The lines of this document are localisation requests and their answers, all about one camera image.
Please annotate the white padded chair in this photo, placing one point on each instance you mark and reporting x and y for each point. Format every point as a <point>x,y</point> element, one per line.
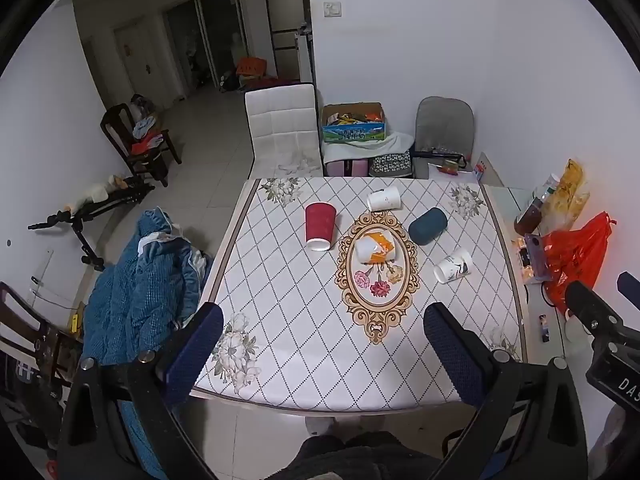
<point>282,125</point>

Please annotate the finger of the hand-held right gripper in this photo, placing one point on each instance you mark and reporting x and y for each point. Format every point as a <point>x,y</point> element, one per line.
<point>630,284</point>
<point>592,305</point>

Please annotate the blue quilted blanket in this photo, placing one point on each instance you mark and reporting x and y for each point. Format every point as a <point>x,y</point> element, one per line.
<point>130,300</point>

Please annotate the person's dark trousers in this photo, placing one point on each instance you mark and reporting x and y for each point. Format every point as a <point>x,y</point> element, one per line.
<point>350,457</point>

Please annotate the purple phone box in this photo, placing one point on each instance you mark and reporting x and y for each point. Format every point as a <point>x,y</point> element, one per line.
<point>539,257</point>

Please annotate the small blue lighter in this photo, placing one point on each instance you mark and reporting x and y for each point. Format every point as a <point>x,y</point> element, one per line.
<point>543,329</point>

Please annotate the dark wooden chair with clothes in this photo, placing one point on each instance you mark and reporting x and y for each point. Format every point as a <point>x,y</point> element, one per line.
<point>117,127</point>

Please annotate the glass side table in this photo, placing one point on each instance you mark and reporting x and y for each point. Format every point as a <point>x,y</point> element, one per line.
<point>505,200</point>

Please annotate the white wall switch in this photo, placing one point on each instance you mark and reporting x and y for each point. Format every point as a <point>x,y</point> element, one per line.
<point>333,9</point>

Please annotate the orange and white paper cup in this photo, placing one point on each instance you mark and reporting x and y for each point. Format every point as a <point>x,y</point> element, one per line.
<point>374,249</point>

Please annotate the person's right forearm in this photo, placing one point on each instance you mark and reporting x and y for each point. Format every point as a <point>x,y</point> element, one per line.
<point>620,440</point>

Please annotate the red paper cup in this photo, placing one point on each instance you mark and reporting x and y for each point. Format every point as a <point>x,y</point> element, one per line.
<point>320,222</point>

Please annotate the cardboard box with blue label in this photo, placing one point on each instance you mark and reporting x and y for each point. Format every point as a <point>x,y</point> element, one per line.
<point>355,131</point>

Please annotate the grey cushioned chair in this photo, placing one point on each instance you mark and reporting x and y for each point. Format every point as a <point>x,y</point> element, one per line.
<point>444,122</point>

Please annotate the white enamel mug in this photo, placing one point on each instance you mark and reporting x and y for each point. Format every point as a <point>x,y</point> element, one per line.
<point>574,327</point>

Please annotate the yellow snack bag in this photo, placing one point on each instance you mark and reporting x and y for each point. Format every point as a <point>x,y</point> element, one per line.
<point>570,195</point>

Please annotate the black and white patterned bag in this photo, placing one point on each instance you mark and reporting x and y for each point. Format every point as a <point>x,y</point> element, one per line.
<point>390,164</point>

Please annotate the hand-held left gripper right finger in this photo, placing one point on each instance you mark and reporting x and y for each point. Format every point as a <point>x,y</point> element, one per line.
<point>450,355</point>

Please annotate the white folded cloth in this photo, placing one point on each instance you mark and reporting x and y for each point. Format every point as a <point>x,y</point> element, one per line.
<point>395,144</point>

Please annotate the white cup with bird print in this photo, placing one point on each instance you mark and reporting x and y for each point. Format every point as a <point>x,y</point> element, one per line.
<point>454,265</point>

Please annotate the diamond pattern floral tablecloth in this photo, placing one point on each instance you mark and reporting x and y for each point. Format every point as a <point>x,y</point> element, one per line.
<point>280,285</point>

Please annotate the black folding stand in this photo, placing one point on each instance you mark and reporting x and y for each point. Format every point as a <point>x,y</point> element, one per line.
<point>107,201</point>

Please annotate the plain white paper cup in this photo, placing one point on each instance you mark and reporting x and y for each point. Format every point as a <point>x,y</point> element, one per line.
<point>385,199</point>

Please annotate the teal cup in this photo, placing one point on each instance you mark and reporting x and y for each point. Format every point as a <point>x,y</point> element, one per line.
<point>428,226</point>

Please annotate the orange plastic bag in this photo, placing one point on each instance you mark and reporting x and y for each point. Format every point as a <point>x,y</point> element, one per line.
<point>575,255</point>

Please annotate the orange box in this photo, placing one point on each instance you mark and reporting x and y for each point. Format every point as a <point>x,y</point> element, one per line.
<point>251,66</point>

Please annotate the pink case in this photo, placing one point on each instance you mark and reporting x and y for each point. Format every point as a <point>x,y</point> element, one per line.
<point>345,167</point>

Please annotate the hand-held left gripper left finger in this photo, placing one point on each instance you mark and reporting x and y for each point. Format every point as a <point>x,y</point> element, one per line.
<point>197,350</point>

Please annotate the bottle with brown liquid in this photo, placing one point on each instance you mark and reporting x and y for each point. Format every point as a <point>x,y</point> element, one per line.
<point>530,217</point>

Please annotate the black folding umbrella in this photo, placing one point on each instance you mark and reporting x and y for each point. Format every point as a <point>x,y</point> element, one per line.
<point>437,155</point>

